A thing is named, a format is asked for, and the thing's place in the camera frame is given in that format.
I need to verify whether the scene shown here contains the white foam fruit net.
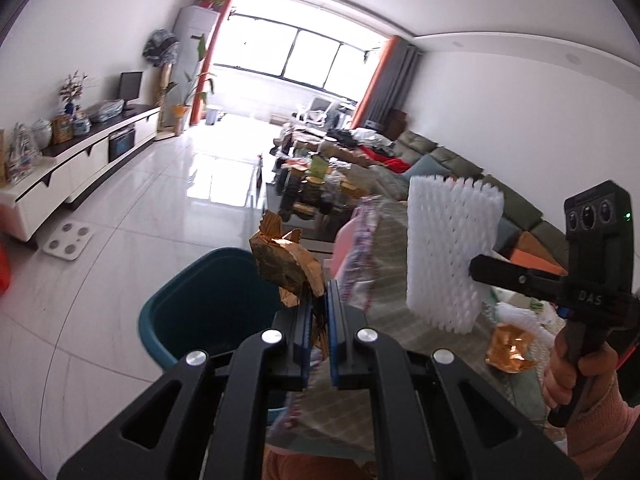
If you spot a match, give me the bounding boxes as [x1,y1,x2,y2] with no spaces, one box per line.
[407,176,504,334]

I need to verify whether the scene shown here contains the patterned tablecloth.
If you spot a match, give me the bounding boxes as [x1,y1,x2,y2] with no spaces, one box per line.
[266,196,565,463]

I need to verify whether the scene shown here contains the orange curtain left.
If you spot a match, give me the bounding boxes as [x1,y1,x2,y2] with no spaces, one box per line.
[190,0,232,126]

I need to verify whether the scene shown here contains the blue-grey cushion far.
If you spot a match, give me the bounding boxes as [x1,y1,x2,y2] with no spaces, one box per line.
[401,154,452,181]

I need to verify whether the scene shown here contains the cluttered coffee table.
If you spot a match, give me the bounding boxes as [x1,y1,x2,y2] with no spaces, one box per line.
[266,122,393,243]

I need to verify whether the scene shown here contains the white bathroom scale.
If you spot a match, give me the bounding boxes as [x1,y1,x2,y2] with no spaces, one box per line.
[42,220,94,261]

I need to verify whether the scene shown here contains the orange grey curtain right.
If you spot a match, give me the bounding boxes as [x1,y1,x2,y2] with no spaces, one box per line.
[352,36,423,131]

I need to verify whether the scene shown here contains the white office chair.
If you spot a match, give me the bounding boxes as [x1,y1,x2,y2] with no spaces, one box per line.
[299,98,341,128]

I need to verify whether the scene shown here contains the green sectional sofa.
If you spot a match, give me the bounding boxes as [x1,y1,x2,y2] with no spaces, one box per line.
[369,129,572,271]

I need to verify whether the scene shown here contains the gold foil snack bag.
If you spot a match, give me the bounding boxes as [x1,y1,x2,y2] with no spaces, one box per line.
[485,323,536,374]

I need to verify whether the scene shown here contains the covered standing fan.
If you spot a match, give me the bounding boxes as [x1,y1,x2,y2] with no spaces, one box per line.
[142,28,180,67]

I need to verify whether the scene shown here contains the white tissue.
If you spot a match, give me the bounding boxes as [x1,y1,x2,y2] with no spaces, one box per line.
[488,301,555,349]

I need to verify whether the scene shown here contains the teal plastic trash bin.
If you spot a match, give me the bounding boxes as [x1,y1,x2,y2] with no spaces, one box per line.
[138,247,284,370]

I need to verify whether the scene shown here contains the small black monitor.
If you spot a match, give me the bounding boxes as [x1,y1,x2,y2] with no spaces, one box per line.
[118,72,143,110]

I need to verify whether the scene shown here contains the orange plastic bag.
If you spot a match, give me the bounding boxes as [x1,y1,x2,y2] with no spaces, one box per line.
[0,245,11,295]

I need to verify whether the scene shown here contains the gold foil snack wrapper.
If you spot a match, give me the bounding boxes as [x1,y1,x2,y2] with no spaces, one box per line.
[250,210,329,360]

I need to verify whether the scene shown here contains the white TV cabinet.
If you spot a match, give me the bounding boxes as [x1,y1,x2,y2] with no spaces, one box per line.
[1,105,160,244]

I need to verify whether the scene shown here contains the tall green potted plant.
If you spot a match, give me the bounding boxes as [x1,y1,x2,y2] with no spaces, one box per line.
[165,34,215,136]

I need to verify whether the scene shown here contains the orange cushion near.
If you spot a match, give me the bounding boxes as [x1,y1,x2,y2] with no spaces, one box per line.
[510,247,567,275]

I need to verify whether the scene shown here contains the white standing air conditioner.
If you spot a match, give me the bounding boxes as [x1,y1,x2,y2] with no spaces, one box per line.
[165,6,219,136]

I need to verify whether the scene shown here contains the right hand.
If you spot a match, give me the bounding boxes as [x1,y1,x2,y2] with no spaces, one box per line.
[542,328,618,412]

